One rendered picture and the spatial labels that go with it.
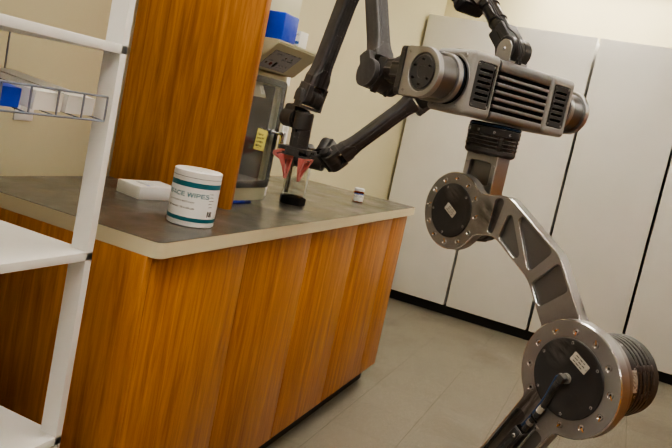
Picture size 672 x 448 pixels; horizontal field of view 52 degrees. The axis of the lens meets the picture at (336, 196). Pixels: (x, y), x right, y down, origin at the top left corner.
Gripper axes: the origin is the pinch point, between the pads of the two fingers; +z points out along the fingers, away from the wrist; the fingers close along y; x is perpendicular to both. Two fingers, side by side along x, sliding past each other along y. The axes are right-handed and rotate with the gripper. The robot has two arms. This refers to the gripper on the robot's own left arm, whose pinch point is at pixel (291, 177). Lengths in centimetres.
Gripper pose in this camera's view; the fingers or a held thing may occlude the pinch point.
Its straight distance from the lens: 208.7
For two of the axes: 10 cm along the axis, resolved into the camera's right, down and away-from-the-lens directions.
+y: -8.9, -2.4, 3.8
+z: -2.1, 9.7, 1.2
